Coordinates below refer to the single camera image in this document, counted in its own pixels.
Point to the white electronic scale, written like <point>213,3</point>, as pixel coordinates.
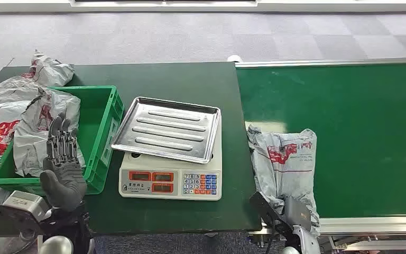
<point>143,164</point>

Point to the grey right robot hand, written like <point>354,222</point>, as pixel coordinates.
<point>295,212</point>

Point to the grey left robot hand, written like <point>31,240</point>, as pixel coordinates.
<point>64,178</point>

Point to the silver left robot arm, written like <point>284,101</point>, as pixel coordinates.
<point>57,245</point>

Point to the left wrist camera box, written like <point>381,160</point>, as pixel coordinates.
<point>24,203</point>

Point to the grey mailer package red print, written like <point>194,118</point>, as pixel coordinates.
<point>49,73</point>

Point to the green conveyor belt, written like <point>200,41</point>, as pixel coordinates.
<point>364,140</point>

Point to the green plastic crate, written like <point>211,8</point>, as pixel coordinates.
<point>98,105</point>

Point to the steel scale tray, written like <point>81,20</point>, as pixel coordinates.
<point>168,129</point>

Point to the round metal stand base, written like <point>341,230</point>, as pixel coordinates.
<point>10,245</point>

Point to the grey mailer package red stripe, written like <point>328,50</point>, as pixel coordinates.
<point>287,175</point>

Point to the crumpled grey mailer package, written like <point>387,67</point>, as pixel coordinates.
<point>31,140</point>

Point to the small white round knob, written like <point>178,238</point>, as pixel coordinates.
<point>234,58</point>

